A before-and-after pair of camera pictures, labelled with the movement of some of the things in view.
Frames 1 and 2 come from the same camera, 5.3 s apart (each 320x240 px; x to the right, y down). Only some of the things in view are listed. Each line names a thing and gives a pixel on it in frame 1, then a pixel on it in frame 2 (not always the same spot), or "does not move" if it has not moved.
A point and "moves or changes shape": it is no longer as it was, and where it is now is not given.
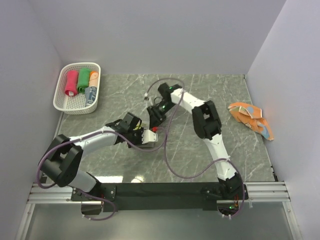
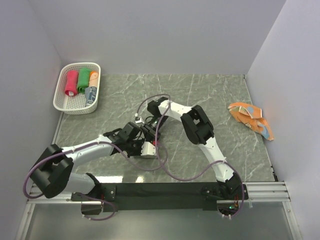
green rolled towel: x=84 y=79 does not move
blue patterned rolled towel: x=90 y=95 does not move
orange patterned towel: x=251 y=116 does not move
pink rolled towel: x=71 y=88 does not move
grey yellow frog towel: x=146 y=126 moves or changes shape
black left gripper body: x=135 y=137 to x=134 y=148
